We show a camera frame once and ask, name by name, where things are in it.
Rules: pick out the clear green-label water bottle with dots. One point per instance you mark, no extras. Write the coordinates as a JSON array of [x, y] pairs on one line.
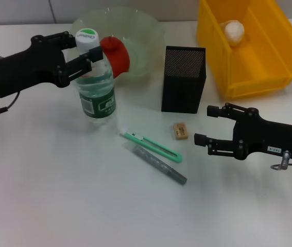
[[96, 97]]

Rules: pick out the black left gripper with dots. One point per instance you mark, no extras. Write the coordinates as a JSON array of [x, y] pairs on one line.
[[24, 69]]

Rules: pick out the pale green glass fruit bowl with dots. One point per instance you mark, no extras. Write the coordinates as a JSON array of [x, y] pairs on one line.
[[143, 41]]

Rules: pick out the yellow plastic storage bin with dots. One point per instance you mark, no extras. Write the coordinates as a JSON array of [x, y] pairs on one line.
[[264, 64]]

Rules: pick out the green utility knife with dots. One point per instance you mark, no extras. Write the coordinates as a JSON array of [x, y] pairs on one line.
[[156, 148]]

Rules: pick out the black mesh pen holder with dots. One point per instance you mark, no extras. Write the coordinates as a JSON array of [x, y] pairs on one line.
[[183, 87]]

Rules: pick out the small wooden block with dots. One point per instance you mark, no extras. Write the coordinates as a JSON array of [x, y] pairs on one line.
[[181, 131]]

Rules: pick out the grey marker pen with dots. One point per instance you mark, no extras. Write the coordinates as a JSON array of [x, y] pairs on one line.
[[158, 164]]

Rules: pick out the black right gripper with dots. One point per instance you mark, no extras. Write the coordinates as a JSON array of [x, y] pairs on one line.
[[272, 141]]

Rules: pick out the white paper ball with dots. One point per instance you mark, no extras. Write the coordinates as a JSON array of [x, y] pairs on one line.
[[234, 32]]

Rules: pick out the red-orange toy orange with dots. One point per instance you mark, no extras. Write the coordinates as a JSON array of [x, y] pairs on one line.
[[117, 56]]

